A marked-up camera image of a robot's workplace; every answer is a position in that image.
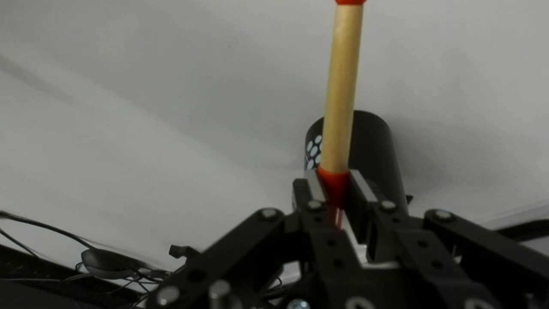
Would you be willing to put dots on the small wooden red-tipped baseball bat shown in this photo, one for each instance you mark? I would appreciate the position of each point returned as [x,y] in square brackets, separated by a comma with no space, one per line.
[344,85]

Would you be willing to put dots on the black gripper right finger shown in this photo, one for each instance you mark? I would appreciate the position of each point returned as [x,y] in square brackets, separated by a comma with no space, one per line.
[457,250]

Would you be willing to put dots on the black mug white interior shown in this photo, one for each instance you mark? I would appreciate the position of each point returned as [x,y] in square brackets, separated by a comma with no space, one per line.
[378,154]

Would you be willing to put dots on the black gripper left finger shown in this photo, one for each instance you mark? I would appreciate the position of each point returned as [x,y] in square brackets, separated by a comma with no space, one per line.
[258,245]

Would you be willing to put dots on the dark oval object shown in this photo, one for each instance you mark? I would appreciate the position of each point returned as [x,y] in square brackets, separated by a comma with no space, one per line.
[112,262]

